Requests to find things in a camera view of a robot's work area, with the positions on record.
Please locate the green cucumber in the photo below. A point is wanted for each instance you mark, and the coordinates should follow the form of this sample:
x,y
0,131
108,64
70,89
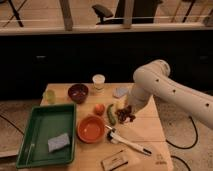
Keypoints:
x,y
111,118

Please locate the grey blue sponge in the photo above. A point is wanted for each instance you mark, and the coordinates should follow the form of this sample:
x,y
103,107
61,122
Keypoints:
x,y
58,142

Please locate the dark grape bunch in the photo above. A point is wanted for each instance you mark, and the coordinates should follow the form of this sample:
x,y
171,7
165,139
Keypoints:
x,y
125,113

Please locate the dark maroon bowl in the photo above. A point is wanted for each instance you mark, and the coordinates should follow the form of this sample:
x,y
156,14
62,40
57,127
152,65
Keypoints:
x,y
78,93

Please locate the black office chair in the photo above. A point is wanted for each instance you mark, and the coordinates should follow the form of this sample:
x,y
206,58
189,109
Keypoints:
x,y
143,12

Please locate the yellow corn cob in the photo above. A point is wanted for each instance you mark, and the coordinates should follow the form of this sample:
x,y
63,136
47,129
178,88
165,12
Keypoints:
x,y
120,104

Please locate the orange tomato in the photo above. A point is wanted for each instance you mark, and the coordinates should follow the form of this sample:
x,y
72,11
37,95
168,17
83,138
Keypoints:
x,y
99,109

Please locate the small wooden block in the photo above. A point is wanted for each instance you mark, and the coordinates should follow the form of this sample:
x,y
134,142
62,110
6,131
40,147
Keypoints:
x,y
114,161

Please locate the white lidded cup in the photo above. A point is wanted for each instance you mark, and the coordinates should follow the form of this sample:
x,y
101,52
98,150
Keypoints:
x,y
98,82

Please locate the green translucent cup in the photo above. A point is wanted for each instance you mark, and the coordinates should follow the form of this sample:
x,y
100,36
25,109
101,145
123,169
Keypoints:
x,y
49,96

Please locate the green plastic tray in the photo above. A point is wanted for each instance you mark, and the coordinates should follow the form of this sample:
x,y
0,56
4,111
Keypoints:
x,y
44,123

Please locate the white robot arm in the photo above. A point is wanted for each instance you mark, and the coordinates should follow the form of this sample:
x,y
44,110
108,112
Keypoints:
x,y
153,79

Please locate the red orange bowl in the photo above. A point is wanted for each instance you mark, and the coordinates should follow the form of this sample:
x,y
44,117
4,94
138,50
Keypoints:
x,y
91,129

